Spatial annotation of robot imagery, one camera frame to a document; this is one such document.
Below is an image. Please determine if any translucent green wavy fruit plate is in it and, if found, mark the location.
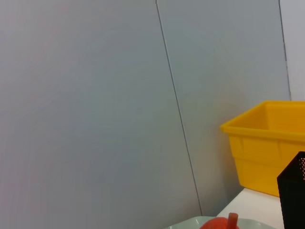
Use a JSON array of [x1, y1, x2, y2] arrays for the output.
[[164, 214, 277, 229]]

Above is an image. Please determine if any black mesh pen holder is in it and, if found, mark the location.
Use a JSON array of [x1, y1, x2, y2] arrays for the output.
[[276, 151, 305, 229]]

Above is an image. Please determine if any yellow plastic storage bin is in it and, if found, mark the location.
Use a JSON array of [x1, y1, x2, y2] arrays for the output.
[[220, 100, 305, 198]]

